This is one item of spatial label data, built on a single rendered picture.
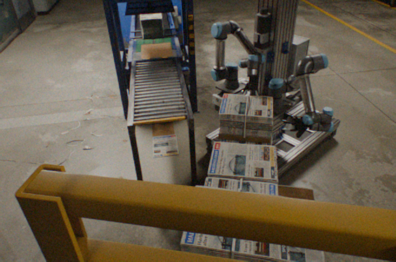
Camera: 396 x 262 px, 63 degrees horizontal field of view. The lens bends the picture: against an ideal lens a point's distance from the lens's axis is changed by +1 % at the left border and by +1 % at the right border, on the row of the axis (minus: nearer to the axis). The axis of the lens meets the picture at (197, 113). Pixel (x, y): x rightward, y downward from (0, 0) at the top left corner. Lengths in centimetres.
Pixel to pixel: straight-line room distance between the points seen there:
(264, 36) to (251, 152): 119
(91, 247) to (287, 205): 45
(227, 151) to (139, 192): 134
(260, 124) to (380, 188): 162
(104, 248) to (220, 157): 118
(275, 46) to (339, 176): 147
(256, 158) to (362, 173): 191
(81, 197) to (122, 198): 7
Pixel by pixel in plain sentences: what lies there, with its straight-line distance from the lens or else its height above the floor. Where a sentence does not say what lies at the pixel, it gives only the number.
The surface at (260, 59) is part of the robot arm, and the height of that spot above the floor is 123.
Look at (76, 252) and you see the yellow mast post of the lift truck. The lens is 74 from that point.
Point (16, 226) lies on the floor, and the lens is 334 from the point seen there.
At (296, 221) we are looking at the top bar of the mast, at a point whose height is 185.
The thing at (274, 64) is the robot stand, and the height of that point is 111.
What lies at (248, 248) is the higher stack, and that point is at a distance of 120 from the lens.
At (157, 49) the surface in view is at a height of 80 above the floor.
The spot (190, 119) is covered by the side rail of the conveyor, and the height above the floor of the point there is 79.
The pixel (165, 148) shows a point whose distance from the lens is 366.
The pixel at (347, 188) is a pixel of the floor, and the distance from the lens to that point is 342.
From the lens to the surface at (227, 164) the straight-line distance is 181.
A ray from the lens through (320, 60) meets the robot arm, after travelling 245.
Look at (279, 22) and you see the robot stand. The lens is 276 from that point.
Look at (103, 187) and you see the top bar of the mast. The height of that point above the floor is 185.
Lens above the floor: 227
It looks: 33 degrees down
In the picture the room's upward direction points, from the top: 2 degrees counter-clockwise
